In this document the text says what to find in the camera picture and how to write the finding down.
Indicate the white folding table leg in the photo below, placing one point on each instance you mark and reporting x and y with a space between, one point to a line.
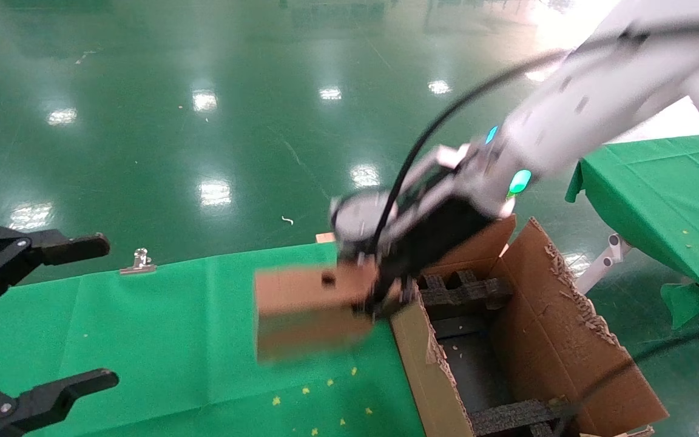
604 261

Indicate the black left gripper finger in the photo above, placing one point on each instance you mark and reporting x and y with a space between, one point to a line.
40 403
22 249

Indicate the green cloth covered table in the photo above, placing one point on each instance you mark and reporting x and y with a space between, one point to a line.
659 194

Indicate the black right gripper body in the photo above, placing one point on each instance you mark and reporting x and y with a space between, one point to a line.
440 230

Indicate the silver binder clip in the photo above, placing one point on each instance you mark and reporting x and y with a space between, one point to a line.
140 264

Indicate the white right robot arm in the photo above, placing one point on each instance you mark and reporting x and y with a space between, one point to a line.
598 91

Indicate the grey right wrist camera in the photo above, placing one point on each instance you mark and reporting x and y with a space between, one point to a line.
449 156

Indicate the large open cardboard carton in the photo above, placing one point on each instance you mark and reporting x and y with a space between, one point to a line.
568 364

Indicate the green work table cloth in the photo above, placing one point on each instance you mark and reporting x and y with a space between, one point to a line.
173 340

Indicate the black foam carton insert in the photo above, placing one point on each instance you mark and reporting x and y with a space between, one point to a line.
513 419
465 291

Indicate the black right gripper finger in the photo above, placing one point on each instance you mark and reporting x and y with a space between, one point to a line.
386 300
355 255

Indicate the small brown cardboard box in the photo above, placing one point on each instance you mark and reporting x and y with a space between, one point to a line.
307 309

